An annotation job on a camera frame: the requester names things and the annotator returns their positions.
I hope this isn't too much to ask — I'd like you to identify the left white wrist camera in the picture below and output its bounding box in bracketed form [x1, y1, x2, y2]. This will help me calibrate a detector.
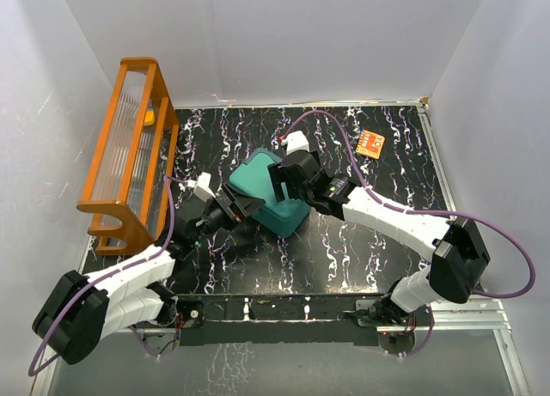
[186, 172, 215, 202]

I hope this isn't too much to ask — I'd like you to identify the orange patterned card packet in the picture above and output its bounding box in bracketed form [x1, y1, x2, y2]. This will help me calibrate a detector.
[355, 130, 385, 160]

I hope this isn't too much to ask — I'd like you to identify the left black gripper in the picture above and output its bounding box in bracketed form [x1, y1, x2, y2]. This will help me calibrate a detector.
[191, 184, 266, 247]

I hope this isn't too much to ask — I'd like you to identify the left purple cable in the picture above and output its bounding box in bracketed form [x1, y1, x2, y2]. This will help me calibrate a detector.
[27, 174, 199, 378]

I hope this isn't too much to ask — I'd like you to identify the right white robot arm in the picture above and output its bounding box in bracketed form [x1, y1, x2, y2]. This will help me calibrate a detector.
[268, 149, 490, 325]

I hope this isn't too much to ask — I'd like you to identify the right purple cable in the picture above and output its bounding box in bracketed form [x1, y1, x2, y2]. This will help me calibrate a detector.
[278, 110, 537, 358]

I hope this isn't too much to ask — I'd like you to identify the purple cable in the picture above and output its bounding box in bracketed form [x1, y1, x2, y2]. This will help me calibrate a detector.
[27, 174, 199, 378]
[278, 110, 537, 358]

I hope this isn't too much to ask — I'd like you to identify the orange wooden rack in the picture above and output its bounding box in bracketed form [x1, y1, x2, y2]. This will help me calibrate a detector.
[76, 57, 179, 256]

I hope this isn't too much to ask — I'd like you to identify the green medicine box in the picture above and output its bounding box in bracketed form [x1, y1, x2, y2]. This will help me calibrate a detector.
[229, 148, 310, 238]

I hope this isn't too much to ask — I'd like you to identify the yellow item on rack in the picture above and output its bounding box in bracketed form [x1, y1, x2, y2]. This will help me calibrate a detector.
[144, 108, 156, 126]

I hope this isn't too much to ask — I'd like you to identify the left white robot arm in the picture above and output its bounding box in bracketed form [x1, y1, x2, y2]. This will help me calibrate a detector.
[28, 185, 266, 375]

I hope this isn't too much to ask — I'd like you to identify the black front mounting rail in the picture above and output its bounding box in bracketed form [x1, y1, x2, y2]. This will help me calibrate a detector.
[171, 292, 435, 348]

